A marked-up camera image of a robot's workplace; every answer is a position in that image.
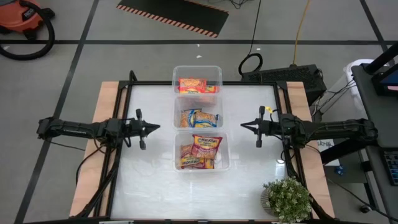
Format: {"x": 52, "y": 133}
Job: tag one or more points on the black monitor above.
{"x": 387, "y": 82}

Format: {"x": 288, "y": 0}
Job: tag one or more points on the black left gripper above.
{"x": 132, "y": 129}

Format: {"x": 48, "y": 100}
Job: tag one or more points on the green plant with white flowers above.
{"x": 289, "y": 199}

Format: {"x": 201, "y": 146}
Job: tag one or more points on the orange shop vacuum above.
{"x": 53, "y": 34}
{"x": 18, "y": 17}

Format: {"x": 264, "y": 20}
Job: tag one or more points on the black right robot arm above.
{"x": 326, "y": 127}

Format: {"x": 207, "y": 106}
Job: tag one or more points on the red Maruchan ramen packet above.
{"x": 186, "y": 151}
{"x": 192, "y": 163}
{"x": 206, "y": 146}

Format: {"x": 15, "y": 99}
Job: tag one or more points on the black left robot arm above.
{"x": 77, "y": 127}

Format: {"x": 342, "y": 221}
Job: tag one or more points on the wooden side board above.
{"x": 88, "y": 199}
{"x": 314, "y": 174}

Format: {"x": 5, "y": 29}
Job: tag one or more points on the black computer case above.
{"x": 289, "y": 77}

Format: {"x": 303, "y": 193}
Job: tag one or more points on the white printed paper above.
{"x": 325, "y": 144}

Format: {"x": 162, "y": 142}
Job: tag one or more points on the white plastic container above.
{"x": 357, "y": 67}

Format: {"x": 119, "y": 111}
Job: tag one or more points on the black aluminium table frame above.
{"x": 149, "y": 82}

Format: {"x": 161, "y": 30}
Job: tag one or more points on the black keyboard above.
{"x": 392, "y": 168}

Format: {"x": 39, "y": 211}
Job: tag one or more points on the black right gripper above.
{"x": 270, "y": 127}

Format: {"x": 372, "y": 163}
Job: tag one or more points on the striped plant pot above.
{"x": 265, "y": 203}

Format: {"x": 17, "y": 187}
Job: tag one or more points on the orange Maruchan ramen packet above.
{"x": 192, "y": 85}
{"x": 212, "y": 89}

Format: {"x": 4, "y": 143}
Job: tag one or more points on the clear plastic bin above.
{"x": 199, "y": 104}
{"x": 225, "y": 155}
{"x": 186, "y": 71}

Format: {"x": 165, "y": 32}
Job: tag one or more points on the grey desk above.
{"x": 379, "y": 118}

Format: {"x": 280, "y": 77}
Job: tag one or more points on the black hazard-striped floor mat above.
{"x": 174, "y": 12}

